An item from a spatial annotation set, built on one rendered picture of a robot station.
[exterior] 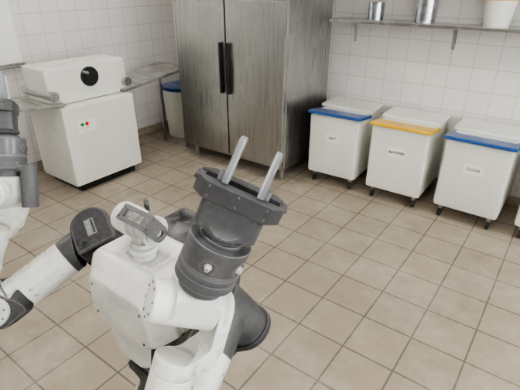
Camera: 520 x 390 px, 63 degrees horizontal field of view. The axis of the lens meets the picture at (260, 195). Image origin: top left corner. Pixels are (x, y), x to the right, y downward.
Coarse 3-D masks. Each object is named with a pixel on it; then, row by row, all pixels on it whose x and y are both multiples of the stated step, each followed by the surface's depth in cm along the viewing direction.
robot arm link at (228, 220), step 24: (216, 192) 52; (240, 192) 53; (216, 216) 54; (240, 216) 53; (264, 216) 53; (192, 240) 55; (216, 240) 54; (240, 240) 55; (192, 264) 55; (216, 264) 54; (240, 264) 56
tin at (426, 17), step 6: (420, 0) 361; (426, 0) 358; (432, 0) 357; (438, 0) 361; (420, 6) 363; (426, 6) 360; (432, 6) 359; (420, 12) 364; (426, 12) 362; (432, 12) 362; (420, 18) 366; (426, 18) 364; (432, 18) 364
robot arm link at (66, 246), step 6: (120, 234) 111; (60, 240) 103; (66, 240) 102; (72, 240) 102; (60, 246) 101; (66, 246) 101; (72, 246) 101; (60, 252) 101; (66, 252) 101; (72, 252) 101; (66, 258) 101; (72, 258) 101; (78, 258) 103; (72, 264) 101; (78, 264) 102; (84, 264) 106; (78, 270) 104
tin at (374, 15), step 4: (372, 4) 386; (376, 4) 384; (380, 4) 384; (384, 4) 386; (368, 8) 393; (372, 8) 388; (376, 8) 386; (380, 8) 386; (384, 8) 389; (368, 12) 393; (372, 12) 389; (376, 12) 388; (380, 12) 388; (368, 16) 394; (372, 16) 390; (376, 16) 389; (380, 16) 390; (372, 20) 392; (376, 20) 391; (380, 20) 392
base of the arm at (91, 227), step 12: (84, 216) 103; (96, 216) 103; (108, 216) 104; (72, 228) 102; (84, 228) 102; (96, 228) 102; (108, 228) 101; (84, 240) 100; (96, 240) 100; (108, 240) 100; (84, 252) 99
